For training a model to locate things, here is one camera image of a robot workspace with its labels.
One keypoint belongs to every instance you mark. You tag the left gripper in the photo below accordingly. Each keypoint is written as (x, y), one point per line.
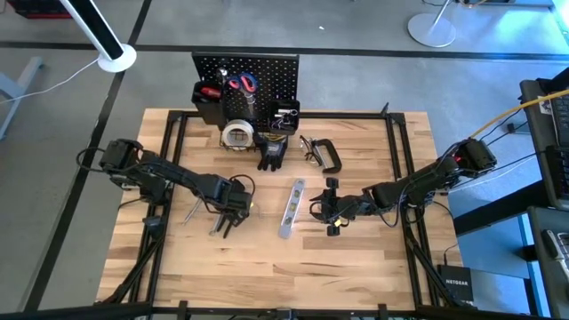
(235, 204)

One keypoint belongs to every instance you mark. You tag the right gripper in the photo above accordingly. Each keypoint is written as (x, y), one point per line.
(342, 209)

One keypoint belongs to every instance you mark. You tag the grey torpedo level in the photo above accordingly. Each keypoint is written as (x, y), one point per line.
(291, 209)

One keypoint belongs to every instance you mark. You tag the white masking tape roll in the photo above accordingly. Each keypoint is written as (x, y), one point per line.
(225, 135)

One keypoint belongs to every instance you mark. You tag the red and blue scissors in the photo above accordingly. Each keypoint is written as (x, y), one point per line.
(249, 95)

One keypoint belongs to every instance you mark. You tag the silver combination wrench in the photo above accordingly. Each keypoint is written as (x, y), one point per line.
(222, 75)

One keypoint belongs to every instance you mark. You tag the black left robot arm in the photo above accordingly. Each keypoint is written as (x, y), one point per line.
(178, 178)

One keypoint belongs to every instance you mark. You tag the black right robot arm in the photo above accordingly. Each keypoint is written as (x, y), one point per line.
(422, 182)

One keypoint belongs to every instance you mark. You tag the black C-clamp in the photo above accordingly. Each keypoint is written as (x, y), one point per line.
(334, 153)

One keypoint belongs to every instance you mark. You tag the black work gloves pair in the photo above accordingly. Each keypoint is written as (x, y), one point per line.
(272, 155)

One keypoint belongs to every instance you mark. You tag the clear safety glasses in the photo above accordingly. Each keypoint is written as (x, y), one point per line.
(302, 141)

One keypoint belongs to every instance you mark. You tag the short black pegboard bin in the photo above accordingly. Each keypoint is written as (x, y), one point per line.
(271, 115)

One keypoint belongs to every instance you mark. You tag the tall black pegboard bin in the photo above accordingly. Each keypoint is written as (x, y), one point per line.
(209, 111)

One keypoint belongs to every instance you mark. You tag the black metal pegboard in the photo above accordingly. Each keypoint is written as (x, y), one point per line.
(275, 75)

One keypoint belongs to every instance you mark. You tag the grey round stand base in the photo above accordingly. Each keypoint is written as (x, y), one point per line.
(431, 31)

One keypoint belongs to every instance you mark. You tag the black desk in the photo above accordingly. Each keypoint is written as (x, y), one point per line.
(538, 146)

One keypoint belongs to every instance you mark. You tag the white lamp stand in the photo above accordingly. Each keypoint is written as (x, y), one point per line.
(95, 26)

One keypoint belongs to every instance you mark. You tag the grey handset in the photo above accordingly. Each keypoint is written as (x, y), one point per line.
(553, 246)

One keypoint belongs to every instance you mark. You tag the grey desk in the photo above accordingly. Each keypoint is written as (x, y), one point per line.
(547, 289)

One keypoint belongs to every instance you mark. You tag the grey table leg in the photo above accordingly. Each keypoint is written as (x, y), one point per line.
(22, 84)

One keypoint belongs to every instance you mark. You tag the dark red crate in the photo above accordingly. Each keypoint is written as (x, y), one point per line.
(40, 9)

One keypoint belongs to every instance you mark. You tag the black frame clip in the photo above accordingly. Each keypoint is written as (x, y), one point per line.
(152, 221)

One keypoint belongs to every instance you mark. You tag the black aluminium table frame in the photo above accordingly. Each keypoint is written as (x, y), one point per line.
(347, 115)

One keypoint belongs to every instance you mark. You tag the black corner bracket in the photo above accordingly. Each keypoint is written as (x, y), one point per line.
(385, 109)

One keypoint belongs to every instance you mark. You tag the black Netgear network switch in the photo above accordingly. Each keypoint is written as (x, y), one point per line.
(455, 284)

